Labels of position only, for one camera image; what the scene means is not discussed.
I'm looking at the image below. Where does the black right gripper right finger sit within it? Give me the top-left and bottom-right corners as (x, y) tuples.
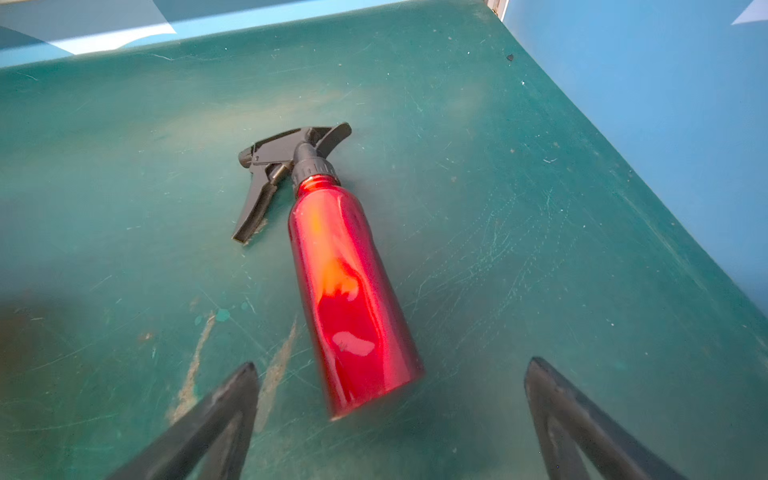
(524, 357), (684, 479)

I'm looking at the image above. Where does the red spray bottle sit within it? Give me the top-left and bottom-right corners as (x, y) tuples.
(232, 123), (424, 420)

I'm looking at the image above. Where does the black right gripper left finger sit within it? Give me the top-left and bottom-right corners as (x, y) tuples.
(109, 362), (260, 479)

